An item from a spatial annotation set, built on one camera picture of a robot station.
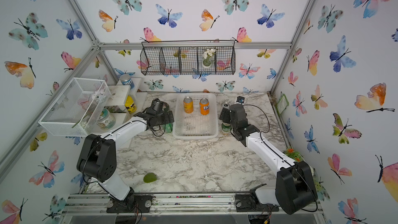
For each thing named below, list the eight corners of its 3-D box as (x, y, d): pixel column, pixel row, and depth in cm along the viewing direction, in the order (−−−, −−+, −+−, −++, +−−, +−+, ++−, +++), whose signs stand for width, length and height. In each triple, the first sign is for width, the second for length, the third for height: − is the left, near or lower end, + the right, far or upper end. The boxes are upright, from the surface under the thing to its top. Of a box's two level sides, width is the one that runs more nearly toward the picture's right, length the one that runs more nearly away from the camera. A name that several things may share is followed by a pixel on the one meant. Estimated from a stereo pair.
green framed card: (278, 114, 112) (283, 105, 105) (274, 103, 119) (279, 94, 111) (284, 114, 112) (290, 105, 105) (280, 103, 119) (285, 94, 111)
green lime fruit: (144, 182, 82) (142, 181, 80) (146, 174, 85) (144, 172, 82) (155, 182, 82) (154, 181, 80) (157, 174, 85) (156, 172, 82)
